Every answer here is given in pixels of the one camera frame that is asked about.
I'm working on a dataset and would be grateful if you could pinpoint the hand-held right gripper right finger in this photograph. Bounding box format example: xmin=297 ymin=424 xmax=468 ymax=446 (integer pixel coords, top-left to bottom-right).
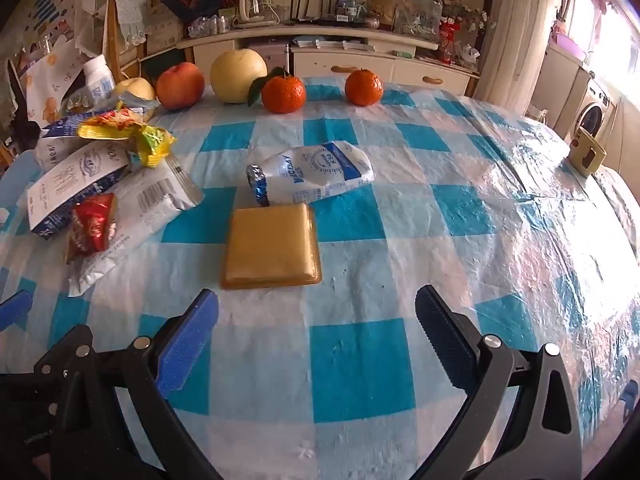
xmin=415 ymin=285 xmax=583 ymax=480

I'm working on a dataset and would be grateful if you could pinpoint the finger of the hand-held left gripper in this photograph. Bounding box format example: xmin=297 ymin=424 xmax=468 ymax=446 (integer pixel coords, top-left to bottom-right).
xmin=35 ymin=326 xmax=95 ymax=376
xmin=0 ymin=290 xmax=34 ymax=332

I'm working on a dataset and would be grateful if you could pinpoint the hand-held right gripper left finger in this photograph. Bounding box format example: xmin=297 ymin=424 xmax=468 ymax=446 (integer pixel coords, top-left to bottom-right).
xmin=52 ymin=289 xmax=223 ymax=480

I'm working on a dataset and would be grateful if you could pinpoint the white silver foil packet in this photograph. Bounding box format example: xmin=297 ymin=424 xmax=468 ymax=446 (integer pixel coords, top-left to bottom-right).
xmin=67 ymin=160 xmax=205 ymax=297

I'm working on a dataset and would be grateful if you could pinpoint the white and navy milk carton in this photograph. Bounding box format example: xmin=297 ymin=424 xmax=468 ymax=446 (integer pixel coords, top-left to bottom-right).
xmin=26 ymin=140 xmax=133 ymax=238
xmin=34 ymin=116 xmax=108 ymax=171

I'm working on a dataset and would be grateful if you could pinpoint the blue checked tablecloth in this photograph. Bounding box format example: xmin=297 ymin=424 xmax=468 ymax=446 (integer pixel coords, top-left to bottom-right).
xmin=0 ymin=76 xmax=640 ymax=480

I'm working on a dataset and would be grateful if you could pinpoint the small red snack packet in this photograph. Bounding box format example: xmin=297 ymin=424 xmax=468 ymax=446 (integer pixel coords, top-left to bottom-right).
xmin=66 ymin=193 xmax=118 ymax=263

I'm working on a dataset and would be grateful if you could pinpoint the amber square plastic tray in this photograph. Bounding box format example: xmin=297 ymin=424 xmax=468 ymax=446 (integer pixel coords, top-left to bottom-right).
xmin=220 ymin=203 xmax=322 ymax=290

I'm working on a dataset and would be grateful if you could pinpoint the crushed white plastic bottle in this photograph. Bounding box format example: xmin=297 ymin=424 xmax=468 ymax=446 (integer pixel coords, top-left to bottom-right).
xmin=246 ymin=142 xmax=375 ymax=207

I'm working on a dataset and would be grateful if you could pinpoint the yellow snack wrapper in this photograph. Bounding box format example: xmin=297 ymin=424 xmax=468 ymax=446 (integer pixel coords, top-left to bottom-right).
xmin=77 ymin=104 xmax=177 ymax=167

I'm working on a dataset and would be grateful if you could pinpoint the yellow mug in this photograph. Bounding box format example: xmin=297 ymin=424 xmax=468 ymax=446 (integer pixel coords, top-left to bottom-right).
xmin=567 ymin=126 xmax=608 ymax=178

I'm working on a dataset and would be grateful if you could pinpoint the orange print dining tablecloth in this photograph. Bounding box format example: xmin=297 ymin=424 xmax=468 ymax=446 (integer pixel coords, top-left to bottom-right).
xmin=25 ymin=42 xmax=88 ymax=111

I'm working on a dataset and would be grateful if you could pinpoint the upright white plastic bottle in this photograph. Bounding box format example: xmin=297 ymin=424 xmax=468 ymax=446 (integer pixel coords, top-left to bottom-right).
xmin=82 ymin=55 xmax=117 ymax=103

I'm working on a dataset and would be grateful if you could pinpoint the small yellow apple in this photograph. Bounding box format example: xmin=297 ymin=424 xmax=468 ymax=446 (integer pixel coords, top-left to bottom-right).
xmin=114 ymin=78 xmax=157 ymax=111

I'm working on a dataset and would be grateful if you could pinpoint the red apple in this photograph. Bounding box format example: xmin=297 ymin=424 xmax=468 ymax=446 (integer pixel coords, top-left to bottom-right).
xmin=156 ymin=62 xmax=205 ymax=111

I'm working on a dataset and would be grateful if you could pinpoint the cream TV cabinet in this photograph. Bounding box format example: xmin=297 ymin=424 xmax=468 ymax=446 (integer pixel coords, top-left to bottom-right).
xmin=177 ymin=25 xmax=483 ymax=98

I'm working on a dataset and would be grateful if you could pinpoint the washing machine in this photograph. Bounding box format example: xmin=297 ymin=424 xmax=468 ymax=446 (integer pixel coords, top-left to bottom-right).
xmin=570 ymin=72 xmax=621 ymax=148

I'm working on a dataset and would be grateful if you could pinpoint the large yellow pear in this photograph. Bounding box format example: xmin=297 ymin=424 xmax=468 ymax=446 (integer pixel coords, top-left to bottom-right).
xmin=210 ymin=50 xmax=268 ymax=104

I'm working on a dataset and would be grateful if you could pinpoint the red label bottle pack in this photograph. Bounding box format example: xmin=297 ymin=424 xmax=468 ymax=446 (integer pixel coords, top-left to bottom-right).
xmin=440 ymin=15 xmax=481 ymax=63

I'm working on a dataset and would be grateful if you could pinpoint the wooden chair with cover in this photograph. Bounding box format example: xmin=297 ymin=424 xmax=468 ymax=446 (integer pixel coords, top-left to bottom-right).
xmin=102 ymin=0 xmax=156 ymax=86

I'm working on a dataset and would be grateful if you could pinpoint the cream curtain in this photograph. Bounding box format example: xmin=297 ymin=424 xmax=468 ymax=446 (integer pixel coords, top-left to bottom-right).
xmin=472 ymin=0 xmax=563 ymax=116

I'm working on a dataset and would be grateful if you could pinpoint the clear plastic bag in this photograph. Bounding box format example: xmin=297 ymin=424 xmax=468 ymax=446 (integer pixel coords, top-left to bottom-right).
xmin=392 ymin=0 xmax=443 ymax=36

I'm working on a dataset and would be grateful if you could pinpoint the white kettle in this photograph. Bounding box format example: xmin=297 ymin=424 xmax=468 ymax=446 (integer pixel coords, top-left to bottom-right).
xmin=236 ymin=0 xmax=278 ymax=26

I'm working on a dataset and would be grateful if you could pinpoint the black router with antennas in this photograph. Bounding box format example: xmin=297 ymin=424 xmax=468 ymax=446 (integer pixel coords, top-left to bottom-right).
xmin=290 ymin=0 xmax=366 ymax=25

